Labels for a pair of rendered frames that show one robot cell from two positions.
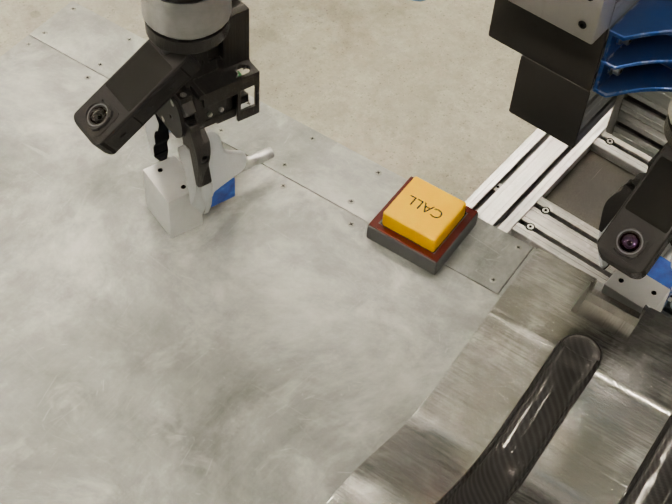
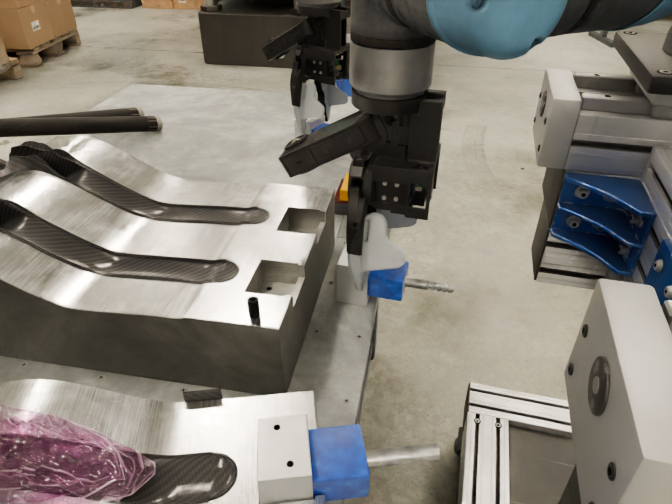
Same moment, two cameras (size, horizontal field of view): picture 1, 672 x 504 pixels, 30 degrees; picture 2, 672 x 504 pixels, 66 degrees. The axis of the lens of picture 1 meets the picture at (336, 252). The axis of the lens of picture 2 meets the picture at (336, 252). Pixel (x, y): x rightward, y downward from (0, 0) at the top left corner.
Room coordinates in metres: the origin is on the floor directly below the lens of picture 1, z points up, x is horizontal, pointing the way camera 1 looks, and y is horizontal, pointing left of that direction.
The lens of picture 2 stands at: (0.51, -0.73, 1.20)
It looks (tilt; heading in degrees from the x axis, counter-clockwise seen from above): 35 degrees down; 70
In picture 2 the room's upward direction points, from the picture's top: straight up
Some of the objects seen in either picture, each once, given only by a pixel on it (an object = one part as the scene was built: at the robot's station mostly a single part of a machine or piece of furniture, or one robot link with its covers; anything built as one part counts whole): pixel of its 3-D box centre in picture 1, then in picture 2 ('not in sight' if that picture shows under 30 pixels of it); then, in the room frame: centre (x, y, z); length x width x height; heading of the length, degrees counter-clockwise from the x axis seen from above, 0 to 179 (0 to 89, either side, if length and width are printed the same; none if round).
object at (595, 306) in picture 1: (605, 320); (302, 233); (0.65, -0.24, 0.87); 0.05 x 0.05 x 0.04; 59
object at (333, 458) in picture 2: not in sight; (350, 460); (0.60, -0.52, 0.86); 0.13 x 0.05 x 0.05; 167
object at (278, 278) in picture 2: not in sight; (276, 292); (0.59, -0.33, 0.87); 0.05 x 0.05 x 0.04; 59
